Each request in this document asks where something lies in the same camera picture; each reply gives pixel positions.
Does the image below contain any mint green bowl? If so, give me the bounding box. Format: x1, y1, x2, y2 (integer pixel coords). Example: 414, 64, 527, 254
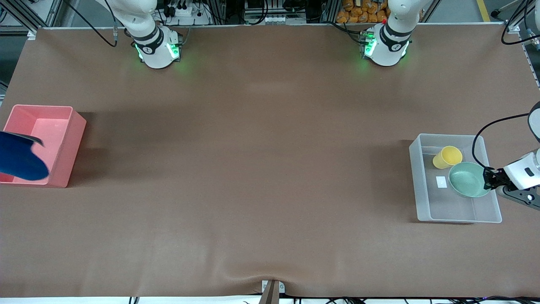
448, 162, 492, 198

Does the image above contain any yellow cup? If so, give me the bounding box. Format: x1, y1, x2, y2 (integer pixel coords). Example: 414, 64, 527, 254
432, 146, 463, 169

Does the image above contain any blue cloth with grey hem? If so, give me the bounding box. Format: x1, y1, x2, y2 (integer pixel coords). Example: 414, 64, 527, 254
0, 131, 50, 181

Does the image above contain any clear plastic bin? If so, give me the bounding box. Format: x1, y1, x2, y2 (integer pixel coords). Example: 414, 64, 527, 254
408, 133, 502, 223

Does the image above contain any pile of orange objects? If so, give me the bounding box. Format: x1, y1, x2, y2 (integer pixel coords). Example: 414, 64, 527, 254
336, 0, 391, 24

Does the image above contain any brown table mat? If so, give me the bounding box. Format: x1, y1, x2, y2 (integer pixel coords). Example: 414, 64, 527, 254
0, 24, 540, 298

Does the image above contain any white power strip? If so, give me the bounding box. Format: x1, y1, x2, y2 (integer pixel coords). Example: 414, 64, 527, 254
162, 4, 211, 26

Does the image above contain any pink plastic bin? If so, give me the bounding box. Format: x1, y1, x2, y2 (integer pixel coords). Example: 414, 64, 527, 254
0, 104, 87, 188

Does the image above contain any aluminium frame profile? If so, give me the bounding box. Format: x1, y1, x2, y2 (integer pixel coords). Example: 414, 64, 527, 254
506, 0, 540, 89
0, 0, 64, 38

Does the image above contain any brown camera post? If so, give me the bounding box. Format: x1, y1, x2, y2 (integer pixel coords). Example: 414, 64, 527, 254
258, 281, 281, 304

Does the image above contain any metal bracket plate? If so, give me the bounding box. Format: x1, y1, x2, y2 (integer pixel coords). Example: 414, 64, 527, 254
262, 280, 286, 294

